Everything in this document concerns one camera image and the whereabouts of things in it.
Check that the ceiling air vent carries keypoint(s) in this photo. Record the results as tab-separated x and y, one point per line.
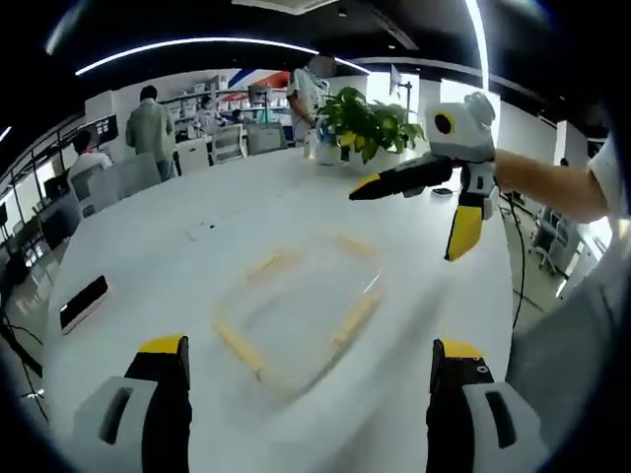
286	4

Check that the person's light shirt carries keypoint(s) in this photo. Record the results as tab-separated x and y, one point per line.
572	369

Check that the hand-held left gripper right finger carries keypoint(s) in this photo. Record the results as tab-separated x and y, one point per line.
453	414

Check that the black and white flat device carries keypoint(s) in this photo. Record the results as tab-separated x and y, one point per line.
84	304

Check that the monitor on black stand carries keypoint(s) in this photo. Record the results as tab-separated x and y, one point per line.
400	81

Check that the small black mouse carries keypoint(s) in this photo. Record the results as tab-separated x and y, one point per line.
441	192

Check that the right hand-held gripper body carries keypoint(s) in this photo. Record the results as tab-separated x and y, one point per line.
461	130

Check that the green leafy plant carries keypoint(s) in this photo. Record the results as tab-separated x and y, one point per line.
360	120

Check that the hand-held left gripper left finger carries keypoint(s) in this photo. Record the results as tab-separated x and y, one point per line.
158	414

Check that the white plant pot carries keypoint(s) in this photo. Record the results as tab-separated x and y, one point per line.
331	156

